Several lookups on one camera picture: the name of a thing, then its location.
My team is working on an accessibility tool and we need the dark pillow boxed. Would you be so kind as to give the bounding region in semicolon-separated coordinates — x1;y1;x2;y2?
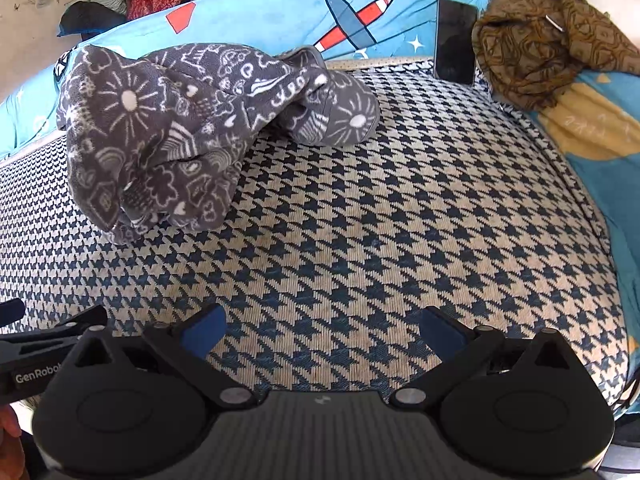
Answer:
57;0;128;38

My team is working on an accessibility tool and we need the black smartphone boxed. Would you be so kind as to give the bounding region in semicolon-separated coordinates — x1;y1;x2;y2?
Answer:
434;0;479;86

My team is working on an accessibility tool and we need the person's left hand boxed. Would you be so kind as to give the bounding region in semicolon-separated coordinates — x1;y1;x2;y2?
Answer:
0;404;24;466

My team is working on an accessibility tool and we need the houndstooth sofa seat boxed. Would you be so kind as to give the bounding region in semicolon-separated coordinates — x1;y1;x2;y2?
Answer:
0;57;628;411

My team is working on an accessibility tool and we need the grey patterned fleece jacket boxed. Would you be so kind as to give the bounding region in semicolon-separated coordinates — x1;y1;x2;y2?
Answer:
54;44;381;247

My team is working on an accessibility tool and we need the brown patterned cloth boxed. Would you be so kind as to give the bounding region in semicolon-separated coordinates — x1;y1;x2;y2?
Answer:
471;0;640;113

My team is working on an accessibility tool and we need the blue printed sofa cover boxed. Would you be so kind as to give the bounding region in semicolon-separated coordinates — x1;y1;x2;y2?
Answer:
0;0;640;421

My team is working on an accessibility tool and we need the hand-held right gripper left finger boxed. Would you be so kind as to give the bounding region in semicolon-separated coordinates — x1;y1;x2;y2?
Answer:
65;302;263;408

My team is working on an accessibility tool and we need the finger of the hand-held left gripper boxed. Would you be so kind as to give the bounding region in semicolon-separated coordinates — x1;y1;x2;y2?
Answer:
0;299;26;331
0;305;108;358

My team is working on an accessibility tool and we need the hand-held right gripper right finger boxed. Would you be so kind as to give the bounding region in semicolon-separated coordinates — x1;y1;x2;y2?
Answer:
389;305;571;408

